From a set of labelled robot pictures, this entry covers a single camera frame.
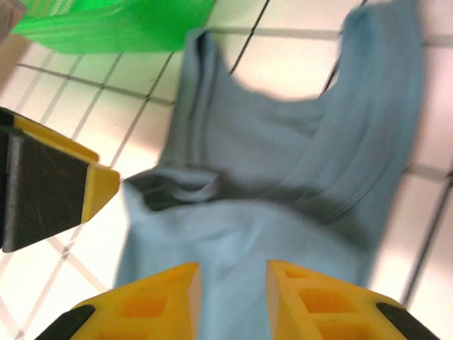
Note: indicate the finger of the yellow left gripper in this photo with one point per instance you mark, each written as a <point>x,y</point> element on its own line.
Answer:
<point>46,191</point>

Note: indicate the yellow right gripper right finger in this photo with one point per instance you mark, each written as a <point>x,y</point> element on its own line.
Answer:
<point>318,304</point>

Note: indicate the green plastic basket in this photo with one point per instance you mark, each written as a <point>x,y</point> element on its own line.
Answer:
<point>106,25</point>

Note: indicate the plain blue tank top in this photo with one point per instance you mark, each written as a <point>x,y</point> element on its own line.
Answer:
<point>247,177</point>

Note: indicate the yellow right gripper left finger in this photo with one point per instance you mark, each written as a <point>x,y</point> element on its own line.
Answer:
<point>141,308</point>

